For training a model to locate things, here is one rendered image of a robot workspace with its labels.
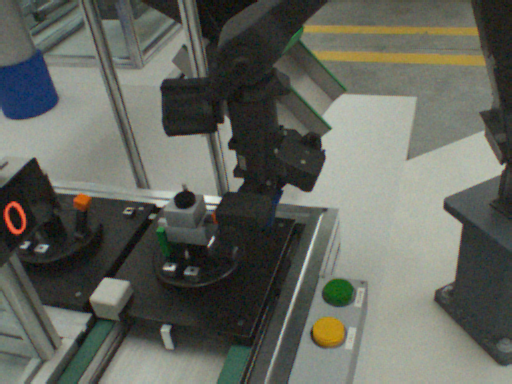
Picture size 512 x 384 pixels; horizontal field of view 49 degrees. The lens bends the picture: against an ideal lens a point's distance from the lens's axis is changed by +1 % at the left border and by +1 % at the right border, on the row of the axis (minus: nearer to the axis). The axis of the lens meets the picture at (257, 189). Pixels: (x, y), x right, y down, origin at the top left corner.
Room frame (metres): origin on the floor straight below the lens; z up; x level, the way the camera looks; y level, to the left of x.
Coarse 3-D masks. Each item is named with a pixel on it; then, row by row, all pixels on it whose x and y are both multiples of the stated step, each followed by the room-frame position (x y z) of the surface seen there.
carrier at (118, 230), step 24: (48, 216) 0.71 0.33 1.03; (72, 216) 0.75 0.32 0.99; (96, 216) 0.74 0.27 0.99; (120, 216) 0.76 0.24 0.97; (144, 216) 0.75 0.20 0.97; (48, 240) 0.70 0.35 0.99; (72, 240) 0.69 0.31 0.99; (96, 240) 0.69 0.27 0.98; (120, 240) 0.69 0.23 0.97; (24, 264) 0.66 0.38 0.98; (48, 264) 0.65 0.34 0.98; (72, 264) 0.65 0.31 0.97; (96, 264) 0.64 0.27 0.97; (120, 264) 0.65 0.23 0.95; (48, 288) 0.61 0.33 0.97; (72, 288) 0.60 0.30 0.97; (96, 288) 0.59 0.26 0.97
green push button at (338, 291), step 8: (336, 280) 0.54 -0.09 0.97; (344, 280) 0.53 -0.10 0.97; (328, 288) 0.52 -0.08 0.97; (336, 288) 0.52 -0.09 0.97; (344, 288) 0.52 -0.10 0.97; (352, 288) 0.52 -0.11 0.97; (328, 296) 0.51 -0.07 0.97; (336, 296) 0.51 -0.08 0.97; (344, 296) 0.51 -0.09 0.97; (352, 296) 0.51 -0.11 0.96
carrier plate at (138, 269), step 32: (288, 224) 0.67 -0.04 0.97; (128, 256) 0.65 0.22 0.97; (256, 256) 0.61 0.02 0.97; (160, 288) 0.57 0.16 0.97; (224, 288) 0.55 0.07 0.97; (256, 288) 0.54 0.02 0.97; (128, 320) 0.53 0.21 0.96; (160, 320) 0.51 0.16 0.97; (192, 320) 0.50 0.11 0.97; (224, 320) 0.50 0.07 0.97; (256, 320) 0.49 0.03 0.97
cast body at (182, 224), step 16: (176, 192) 0.64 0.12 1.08; (192, 192) 0.62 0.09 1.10; (176, 208) 0.61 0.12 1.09; (192, 208) 0.60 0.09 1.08; (160, 224) 0.63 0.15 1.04; (176, 224) 0.60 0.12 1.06; (192, 224) 0.59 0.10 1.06; (208, 224) 0.60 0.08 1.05; (176, 240) 0.60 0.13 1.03; (192, 240) 0.59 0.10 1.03; (208, 240) 0.59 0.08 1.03
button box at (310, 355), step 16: (320, 288) 0.54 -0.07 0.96; (320, 304) 0.51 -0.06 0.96; (336, 304) 0.50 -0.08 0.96; (352, 304) 0.50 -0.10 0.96; (352, 320) 0.47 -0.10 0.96; (304, 336) 0.46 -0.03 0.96; (352, 336) 0.45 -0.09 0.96; (304, 352) 0.43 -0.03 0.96; (320, 352) 0.43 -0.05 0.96; (336, 352) 0.43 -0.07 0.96; (352, 352) 0.43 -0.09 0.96; (304, 368) 0.41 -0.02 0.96; (320, 368) 0.41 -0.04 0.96; (336, 368) 0.40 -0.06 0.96; (352, 368) 0.42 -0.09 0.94
